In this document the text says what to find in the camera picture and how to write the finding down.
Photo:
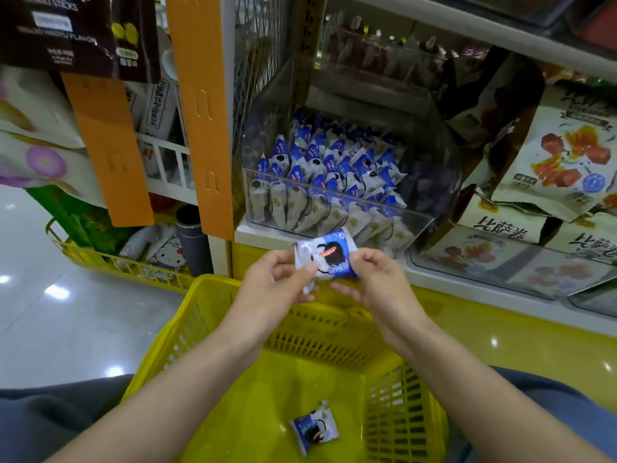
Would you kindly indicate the red price sign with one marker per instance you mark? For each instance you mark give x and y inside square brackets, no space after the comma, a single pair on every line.
[600,24]

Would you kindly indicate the person's right forearm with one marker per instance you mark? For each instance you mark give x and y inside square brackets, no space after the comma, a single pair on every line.
[511,410]

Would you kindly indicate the green snack bags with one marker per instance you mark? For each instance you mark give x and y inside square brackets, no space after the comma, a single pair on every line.
[77,222]

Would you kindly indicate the grey trousers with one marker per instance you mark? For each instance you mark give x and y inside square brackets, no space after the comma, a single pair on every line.
[43,419]

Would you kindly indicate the white card packet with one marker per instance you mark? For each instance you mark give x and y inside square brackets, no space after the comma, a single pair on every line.
[159,109]

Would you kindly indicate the person's left forearm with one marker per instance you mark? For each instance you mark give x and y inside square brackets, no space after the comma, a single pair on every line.
[145,414]

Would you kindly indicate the row of small brown packets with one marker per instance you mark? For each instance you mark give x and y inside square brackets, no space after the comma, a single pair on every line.
[386,53]

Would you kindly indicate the orange hanging strip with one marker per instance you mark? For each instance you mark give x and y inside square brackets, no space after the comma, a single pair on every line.
[111,149]

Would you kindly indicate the pile of blue snack packets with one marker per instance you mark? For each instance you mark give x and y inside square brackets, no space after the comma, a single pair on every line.
[333,173]

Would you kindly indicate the person's left hand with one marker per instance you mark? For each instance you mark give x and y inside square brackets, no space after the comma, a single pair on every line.
[265,303]

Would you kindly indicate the yellow plastic shopping basket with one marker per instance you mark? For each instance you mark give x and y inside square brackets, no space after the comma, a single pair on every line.
[251,410]

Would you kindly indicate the black potato stick bag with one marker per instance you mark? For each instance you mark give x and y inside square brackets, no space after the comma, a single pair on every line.
[67,33]

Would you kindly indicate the store shelf with yellow base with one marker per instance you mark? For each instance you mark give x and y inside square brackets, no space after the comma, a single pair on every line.
[521,328]

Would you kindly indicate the orange shelf post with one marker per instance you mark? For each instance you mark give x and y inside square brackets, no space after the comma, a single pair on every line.
[202,115]

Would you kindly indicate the person's right hand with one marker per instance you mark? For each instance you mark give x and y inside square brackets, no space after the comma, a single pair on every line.
[386,299]

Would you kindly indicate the white cartoon print packet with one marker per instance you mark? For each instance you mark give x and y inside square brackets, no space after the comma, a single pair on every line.
[169,253]

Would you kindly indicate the dark grey cylinder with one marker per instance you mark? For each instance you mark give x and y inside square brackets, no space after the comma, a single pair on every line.
[194,241]

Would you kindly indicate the yellow floor basket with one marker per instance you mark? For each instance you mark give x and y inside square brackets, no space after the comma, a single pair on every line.
[116,267]

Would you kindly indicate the row of fruit print bags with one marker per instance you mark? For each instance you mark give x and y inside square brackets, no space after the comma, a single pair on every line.
[564,149]

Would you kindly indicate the purple white snack bag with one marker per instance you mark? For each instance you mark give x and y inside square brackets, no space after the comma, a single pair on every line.
[43,168]
[34,106]

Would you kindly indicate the clear plastic bin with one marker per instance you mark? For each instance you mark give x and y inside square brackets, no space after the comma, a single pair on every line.
[439,168]
[492,270]

